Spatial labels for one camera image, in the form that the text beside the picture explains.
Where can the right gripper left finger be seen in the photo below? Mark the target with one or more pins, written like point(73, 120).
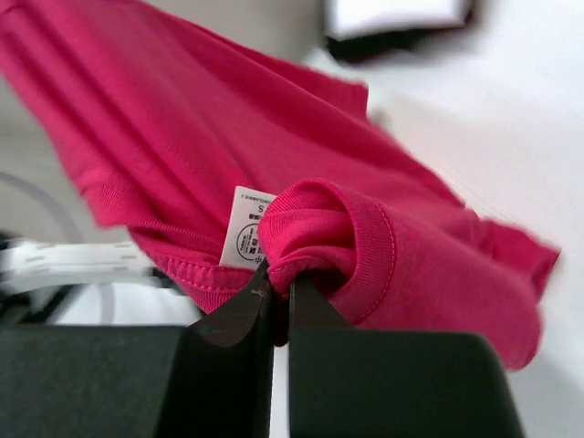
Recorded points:
point(210, 379)

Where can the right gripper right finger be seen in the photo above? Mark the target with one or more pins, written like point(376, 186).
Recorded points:
point(349, 382)

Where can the red t-shirt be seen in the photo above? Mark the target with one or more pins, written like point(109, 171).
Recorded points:
point(157, 121)

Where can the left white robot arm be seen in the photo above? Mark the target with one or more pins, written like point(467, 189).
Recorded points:
point(27, 265)

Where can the folded black t-shirt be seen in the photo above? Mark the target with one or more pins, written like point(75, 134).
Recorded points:
point(361, 48)

